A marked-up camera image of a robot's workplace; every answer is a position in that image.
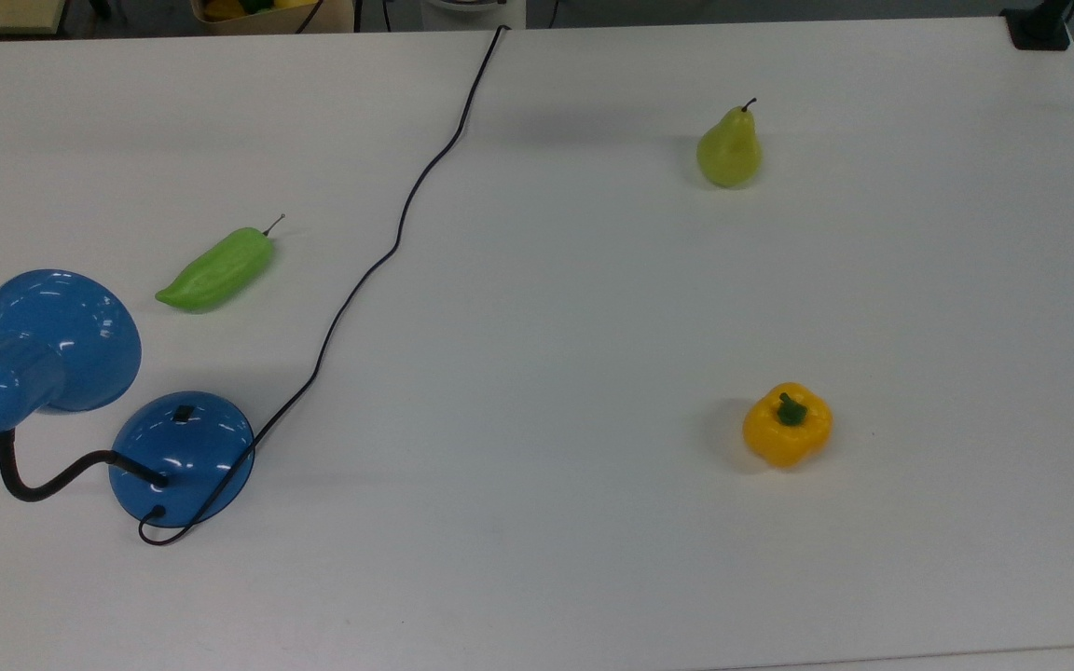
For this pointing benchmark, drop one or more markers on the blue desk lamp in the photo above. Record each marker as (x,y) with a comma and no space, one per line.
(183,457)

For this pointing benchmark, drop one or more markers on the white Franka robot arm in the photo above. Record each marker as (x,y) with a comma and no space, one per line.
(472,14)

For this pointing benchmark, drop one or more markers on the green pear toy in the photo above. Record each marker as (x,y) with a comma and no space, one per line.
(728,154)

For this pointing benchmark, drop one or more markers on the yellow bell pepper toy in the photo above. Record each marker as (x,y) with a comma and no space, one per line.
(784,438)

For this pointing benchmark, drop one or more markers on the green chili pepper toy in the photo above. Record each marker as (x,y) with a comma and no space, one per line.
(215,270)

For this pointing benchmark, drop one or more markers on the cardboard box with toys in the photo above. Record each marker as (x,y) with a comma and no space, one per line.
(267,17)

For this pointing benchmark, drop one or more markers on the black corner clamp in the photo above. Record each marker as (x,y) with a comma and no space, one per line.
(1040,28)

